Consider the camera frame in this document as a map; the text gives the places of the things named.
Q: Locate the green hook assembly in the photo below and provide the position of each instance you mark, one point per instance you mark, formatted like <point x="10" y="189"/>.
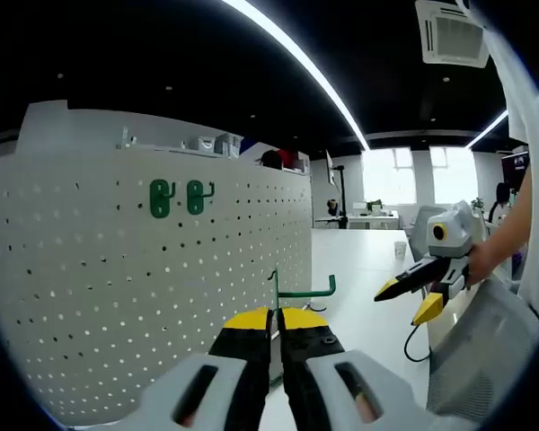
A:
<point x="159" y="199"/>
<point x="305" y="294"/>
<point x="195" y="197"/>

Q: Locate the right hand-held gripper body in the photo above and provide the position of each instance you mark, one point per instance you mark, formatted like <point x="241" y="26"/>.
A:
<point x="458" y="233"/>

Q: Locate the white perforated mounting plate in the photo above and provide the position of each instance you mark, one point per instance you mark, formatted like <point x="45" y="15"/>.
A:
<point x="117" y="269"/>

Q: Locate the person's right hand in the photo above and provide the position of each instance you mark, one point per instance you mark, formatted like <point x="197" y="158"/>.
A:
<point x="483" y="262"/>

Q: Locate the monitor on stand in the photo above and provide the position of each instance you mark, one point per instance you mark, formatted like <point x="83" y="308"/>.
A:
<point x="330" y="168"/>

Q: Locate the ceiling air conditioner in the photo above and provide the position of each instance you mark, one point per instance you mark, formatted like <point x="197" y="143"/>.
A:
<point x="453" y="36"/>

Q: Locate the black tripod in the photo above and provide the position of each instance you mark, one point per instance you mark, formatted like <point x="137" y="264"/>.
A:
<point x="341" y="197"/>

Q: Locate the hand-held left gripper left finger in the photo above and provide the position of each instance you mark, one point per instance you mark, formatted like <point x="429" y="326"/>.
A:
<point x="242" y="345"/>

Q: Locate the light grey mesh chair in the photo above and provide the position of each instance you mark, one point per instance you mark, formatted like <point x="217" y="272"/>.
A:
<point x="485" y="341"/>

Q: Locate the potted plant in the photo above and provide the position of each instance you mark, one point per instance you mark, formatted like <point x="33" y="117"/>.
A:
<point x="477" y="203"/>

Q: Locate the ceiling light strip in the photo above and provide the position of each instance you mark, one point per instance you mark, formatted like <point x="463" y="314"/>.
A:
<point x="487" y="128"/>
<point x="296" y="49"/>

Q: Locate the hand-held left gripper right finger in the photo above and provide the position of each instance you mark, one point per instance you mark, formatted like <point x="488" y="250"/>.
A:
<point x="305" y="345"/>

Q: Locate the metal shelf rack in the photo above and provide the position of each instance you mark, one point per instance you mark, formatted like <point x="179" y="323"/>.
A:
<point x="215" y="144"/>

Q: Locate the white paper cup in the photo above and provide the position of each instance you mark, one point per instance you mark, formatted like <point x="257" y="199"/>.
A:
<point x="400" y="251"/>

